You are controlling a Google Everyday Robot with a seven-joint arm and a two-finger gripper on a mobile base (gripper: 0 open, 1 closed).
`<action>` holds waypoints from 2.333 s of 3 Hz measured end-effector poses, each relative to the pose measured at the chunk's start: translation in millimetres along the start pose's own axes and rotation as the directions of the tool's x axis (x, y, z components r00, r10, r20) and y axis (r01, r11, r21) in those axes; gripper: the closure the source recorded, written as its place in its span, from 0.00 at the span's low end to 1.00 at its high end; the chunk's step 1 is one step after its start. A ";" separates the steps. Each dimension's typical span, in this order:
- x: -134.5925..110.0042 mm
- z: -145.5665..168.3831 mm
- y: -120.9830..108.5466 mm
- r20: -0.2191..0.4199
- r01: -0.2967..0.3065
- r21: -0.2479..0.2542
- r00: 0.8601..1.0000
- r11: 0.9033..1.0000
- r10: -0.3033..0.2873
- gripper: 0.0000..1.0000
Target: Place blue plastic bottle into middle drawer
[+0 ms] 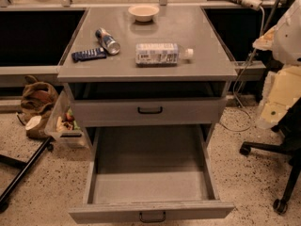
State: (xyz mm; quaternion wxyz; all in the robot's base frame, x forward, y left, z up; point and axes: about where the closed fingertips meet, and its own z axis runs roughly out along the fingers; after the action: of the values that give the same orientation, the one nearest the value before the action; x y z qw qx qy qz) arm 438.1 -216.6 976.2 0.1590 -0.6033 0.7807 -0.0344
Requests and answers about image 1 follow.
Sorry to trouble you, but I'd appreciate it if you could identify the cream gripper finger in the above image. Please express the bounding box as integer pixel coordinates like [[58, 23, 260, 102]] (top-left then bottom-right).
[[252, 26, 276, 51], [256, 66, 301, 129]]

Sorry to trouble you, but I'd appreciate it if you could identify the clear plastic water bottle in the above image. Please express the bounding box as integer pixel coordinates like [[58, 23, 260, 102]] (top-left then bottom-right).
[[135, 42, 194, 65]]

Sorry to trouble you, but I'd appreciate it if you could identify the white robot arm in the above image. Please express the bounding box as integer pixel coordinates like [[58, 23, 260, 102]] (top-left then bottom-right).
[[253, 0, 301, 129]]

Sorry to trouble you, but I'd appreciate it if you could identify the closed upper grey drawer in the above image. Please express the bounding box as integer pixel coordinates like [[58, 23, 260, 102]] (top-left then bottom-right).
[[71, 98, 226, 127]]

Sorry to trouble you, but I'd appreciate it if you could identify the grey drawer cabinet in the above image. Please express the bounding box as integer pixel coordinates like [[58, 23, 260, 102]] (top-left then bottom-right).
[[58, 6, 236, 140]]

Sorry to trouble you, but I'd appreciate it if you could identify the open lower grey drawer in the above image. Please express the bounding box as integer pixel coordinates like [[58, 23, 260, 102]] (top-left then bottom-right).
[[70, 125, 234, 223]]

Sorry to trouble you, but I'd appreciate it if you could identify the black office chair base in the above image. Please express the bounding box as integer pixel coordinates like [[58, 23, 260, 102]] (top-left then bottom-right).
[[239, 97, 301, 215]]

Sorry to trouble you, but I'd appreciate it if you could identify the white ceramic bowl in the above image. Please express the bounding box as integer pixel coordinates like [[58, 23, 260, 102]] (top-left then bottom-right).
[[128, 5, 159, 23]]

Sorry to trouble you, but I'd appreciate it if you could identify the silver blue soda can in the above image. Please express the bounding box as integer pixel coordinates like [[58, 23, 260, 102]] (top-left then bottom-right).
[[95, 27, 120, 56]]

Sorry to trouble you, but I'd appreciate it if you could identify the blue snack bar wrapper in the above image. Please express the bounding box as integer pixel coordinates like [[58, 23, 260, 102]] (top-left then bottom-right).
[[71, 47, 106, 62]]

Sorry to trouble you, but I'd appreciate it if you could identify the clear plastic storage bin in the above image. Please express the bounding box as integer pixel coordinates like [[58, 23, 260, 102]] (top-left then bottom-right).
[[45, 90, 87, 148]]

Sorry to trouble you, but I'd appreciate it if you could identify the brown paper bag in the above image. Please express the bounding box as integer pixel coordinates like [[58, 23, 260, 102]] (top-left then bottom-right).
[[17, 75, 58, 138]]

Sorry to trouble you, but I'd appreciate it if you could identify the black tripod leg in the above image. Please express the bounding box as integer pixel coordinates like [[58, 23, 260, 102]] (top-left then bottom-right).
[[0, 137, 54, 213]]

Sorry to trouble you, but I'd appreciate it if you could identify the grey cable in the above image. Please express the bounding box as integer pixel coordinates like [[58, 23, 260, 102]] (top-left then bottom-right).
[[219, 7, 267, 134]]

